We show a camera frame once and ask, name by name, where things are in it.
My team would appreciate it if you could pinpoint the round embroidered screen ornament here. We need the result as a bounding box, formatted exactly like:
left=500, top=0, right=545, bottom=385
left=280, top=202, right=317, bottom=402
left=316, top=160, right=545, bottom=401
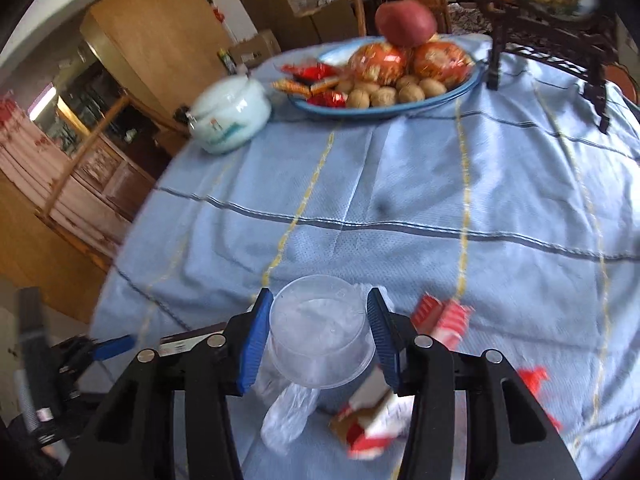
left=465, top=0, right=618, bottom=135

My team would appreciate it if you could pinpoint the red snack wrapper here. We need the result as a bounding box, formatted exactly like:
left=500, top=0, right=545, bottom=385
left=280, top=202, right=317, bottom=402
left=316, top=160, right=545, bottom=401
left=517, top=366, right=563, bottom=433

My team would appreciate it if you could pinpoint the white floral curtain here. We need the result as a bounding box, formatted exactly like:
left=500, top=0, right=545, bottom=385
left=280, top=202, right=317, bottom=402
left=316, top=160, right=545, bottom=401
left=0, top=97, right=128, bottom=261

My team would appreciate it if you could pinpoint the clear plastic cup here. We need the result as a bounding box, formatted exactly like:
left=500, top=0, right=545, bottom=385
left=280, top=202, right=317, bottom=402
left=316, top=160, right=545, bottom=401
left=269, top=275, right=377, bottom=390

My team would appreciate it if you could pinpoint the orange candy packet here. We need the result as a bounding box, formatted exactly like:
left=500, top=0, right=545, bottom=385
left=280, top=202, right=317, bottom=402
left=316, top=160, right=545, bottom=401
left=271, top=79, right=312, bottom=99

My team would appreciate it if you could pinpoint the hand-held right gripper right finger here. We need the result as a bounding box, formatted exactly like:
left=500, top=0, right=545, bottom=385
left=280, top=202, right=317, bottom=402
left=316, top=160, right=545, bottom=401
left=366, top=287, right=583, bottom=480

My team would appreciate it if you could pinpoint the cardboard box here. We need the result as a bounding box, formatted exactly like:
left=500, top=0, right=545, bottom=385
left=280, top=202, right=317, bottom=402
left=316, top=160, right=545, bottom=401
left=227, top=29, right=282, bottom=68

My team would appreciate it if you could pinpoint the dark glass cabinet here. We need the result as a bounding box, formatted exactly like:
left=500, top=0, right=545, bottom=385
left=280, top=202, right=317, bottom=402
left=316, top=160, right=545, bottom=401
left=30, top=45, right=131, bottom=156

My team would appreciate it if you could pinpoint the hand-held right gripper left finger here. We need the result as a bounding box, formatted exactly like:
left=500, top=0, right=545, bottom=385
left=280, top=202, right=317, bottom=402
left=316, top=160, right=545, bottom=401
left=60, top=287, right=275, bottom=480

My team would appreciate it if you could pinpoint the wrapped orange fruit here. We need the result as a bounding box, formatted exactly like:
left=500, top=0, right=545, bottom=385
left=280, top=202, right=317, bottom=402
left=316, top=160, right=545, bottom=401
left=411, top=41, right=475, bottom=88
left=348, top=42, right=411, bottom=86

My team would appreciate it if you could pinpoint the carved wooden armchair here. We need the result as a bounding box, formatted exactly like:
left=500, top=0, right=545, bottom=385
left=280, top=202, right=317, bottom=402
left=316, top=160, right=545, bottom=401
left=35, top=91, right=193, bottom=271

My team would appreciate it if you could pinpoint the large red candy packet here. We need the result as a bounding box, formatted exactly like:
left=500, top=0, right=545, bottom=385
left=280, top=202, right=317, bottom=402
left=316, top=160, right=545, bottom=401
left=281, top=61, right=341, bottom=83

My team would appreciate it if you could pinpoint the orange round fruit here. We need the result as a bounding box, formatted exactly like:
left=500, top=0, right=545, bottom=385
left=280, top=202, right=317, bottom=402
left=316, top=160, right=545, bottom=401
left=607, top=65, right=639, bottom=106

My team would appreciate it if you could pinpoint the blue checked tablecloth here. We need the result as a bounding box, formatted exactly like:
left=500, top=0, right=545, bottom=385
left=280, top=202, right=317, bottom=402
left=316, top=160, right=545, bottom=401
left=92, top=35, right=640, bottom=480

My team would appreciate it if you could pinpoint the pile of walnuts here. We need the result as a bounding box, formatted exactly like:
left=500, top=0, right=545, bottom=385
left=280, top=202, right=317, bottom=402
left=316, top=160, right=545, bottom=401
left=336, top=75, right=448, bottom=109

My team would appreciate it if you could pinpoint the clear plastic bag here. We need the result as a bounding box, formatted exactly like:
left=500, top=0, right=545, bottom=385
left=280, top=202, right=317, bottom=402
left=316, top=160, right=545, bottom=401
left=255, top=355, right=321, bottom=457

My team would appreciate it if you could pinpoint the pale green lidded jar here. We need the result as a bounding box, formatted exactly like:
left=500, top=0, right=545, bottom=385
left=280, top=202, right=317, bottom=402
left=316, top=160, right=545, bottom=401
left=187, top=76, right=272, bottom=155

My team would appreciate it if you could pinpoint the red apple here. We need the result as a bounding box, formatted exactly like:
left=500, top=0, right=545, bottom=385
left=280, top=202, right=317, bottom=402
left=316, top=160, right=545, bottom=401
left=375, top=1, right=437, bottom=47

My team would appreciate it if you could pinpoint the blue oval plate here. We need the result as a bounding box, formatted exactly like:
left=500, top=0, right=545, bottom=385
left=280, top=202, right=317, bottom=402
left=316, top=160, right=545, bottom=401
left=287, top=42, right=485, bottom=121

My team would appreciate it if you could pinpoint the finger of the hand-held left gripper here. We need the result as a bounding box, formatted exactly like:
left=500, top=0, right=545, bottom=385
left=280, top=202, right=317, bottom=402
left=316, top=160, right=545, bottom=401
left=56, top=334, right=136, bottom=378

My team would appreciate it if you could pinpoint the small red candy packet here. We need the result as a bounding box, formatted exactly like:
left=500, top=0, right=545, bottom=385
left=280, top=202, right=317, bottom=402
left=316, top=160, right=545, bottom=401
left=306, top=90, right=348, bottom=109

